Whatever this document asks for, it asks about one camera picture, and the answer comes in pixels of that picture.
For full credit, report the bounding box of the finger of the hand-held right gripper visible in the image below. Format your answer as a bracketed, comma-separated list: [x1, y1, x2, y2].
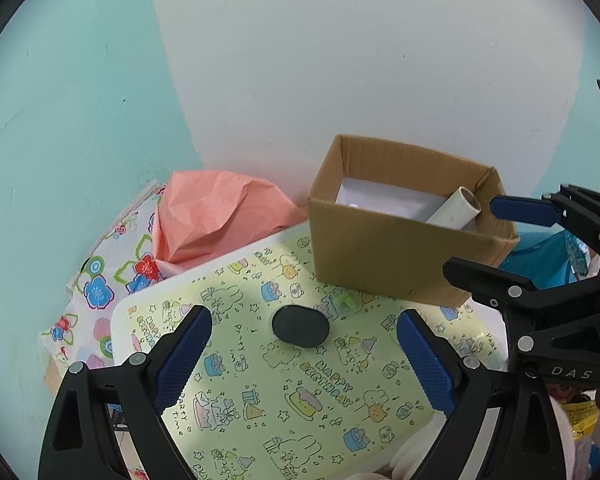
[442, 257, 600, 356]
[490, 185, 600, 256]

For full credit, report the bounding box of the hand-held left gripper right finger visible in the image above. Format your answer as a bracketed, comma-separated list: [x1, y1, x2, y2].
[396, 309, 568, 480]

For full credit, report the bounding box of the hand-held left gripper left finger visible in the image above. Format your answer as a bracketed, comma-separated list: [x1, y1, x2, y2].
[37, 305, 213, 480]

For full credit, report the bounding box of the white cylindrical tube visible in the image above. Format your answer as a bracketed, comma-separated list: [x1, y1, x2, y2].
[424, 186, 482, 231]

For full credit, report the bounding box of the brown cardboard box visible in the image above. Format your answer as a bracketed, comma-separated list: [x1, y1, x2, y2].
[308, 134, 521, 307]

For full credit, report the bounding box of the black oval compact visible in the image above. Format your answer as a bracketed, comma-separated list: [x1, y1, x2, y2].
[271, 305, 331, 347]

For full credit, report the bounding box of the teal cloth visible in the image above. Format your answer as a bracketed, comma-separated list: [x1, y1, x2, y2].
[500, 230, 596, 291]

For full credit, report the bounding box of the yellow plastic packet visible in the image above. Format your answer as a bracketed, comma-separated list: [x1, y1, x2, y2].
[550, 390, 600, 441]

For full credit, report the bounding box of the green item in clear case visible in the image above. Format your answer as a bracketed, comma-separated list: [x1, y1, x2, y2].
[325, 290, 361, 316]

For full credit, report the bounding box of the floral printed cloth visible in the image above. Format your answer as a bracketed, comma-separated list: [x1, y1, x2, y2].
[40, 180, 171, 396]

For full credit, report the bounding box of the white paper box liner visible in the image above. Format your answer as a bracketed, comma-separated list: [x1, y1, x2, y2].
[335, 176, 481, 233]

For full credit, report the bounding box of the pink crumpled paper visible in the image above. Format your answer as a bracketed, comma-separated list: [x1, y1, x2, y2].
[151, 170, 308, 273]

